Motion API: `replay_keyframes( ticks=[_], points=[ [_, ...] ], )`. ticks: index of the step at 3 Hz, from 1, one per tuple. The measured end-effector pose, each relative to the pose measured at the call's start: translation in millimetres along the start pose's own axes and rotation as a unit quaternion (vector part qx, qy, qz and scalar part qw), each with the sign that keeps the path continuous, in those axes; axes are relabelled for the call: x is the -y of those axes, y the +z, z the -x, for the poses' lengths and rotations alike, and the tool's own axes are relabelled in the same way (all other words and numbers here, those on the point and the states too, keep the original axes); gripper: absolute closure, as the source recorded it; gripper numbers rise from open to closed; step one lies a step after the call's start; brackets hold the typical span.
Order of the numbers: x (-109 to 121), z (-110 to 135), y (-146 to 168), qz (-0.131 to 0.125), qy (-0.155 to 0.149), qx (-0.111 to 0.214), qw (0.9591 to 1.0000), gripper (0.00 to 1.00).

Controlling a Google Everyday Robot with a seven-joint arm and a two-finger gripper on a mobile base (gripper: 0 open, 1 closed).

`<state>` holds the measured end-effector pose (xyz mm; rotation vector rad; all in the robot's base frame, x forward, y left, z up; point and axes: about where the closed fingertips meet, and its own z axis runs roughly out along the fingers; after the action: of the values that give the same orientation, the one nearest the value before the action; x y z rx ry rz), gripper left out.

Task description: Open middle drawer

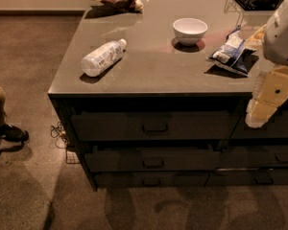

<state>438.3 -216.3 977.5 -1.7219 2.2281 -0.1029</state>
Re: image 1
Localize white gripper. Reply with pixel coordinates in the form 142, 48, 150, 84
245, 65, 288, 128

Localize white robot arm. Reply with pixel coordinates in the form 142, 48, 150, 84
245, 0, 288, 128

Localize blue white chip bag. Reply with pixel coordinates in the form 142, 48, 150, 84
208, 25, 255, 77

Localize dark cabinet with drawers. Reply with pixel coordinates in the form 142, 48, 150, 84
48, 0, 288, 189

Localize white ceramic bowl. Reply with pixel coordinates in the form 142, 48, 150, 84
173, 18, 207, 46

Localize clear plastic water bottle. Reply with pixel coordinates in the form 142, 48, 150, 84
82, 39, 127, 77

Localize black shoe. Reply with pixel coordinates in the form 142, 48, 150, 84
0, 124, 29, 142

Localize tangled cables on floor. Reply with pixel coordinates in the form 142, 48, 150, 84
50, 122, 70, 150

